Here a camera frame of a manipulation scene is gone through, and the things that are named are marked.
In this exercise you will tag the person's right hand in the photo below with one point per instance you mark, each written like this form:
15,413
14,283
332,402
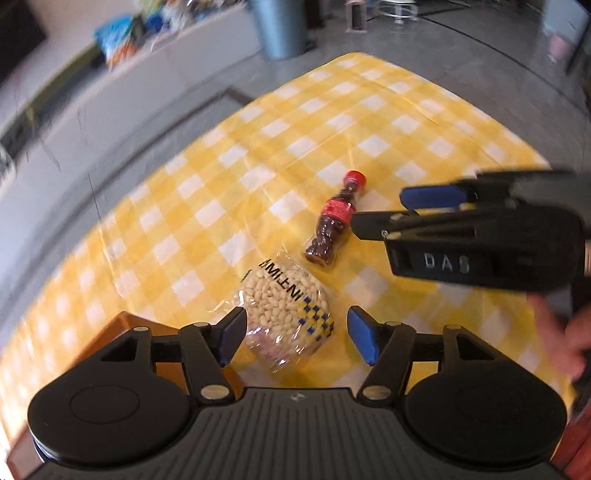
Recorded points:
554,330

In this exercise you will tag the yellow checked tablecloth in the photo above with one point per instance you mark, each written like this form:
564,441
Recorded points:
300,138

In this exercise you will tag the blue snack bag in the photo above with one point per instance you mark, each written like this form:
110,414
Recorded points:
119,39

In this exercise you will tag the white stool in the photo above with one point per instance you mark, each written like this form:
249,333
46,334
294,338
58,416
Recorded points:
397,9

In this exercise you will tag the wooden tray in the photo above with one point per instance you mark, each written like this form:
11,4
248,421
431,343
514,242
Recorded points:
115,323

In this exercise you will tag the white television cabinet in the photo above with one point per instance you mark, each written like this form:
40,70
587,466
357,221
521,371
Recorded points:
138,92

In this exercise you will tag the small candy bottle red cap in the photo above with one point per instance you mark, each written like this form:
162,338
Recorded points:
334,221

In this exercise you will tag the grey-blue trash can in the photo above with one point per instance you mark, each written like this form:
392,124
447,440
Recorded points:
279,27

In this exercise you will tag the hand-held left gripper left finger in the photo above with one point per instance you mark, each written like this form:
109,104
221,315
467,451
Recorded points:
231,333

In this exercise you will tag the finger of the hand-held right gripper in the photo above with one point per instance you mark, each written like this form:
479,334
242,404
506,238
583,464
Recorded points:
415,224
429,194

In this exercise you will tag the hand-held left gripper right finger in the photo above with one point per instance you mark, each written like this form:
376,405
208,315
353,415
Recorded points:
362,334

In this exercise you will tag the clear bag of pale nuts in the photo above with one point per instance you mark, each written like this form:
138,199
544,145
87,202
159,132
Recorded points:
284,304

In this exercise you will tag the black wall television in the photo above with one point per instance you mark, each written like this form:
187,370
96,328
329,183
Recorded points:
16,32

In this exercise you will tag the pink waste bin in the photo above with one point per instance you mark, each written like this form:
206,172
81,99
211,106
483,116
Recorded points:
563,46

